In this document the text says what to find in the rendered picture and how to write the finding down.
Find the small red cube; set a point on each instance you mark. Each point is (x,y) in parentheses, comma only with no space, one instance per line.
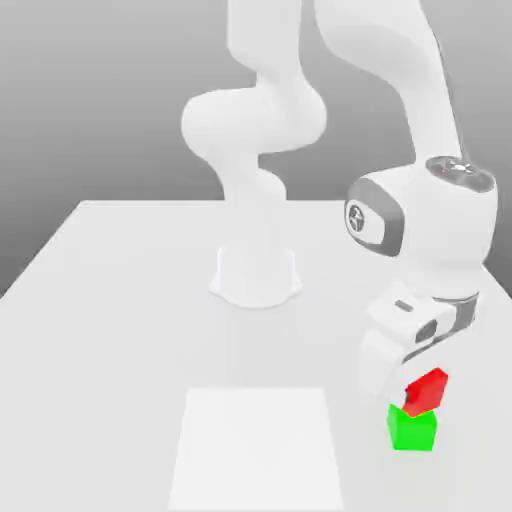
(426,394)

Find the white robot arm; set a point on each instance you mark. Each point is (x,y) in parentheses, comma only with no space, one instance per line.
(256,120)

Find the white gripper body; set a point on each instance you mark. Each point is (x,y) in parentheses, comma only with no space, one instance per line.
(380,360)

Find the small green cube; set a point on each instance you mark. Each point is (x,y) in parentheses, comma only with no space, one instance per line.
(412,434)

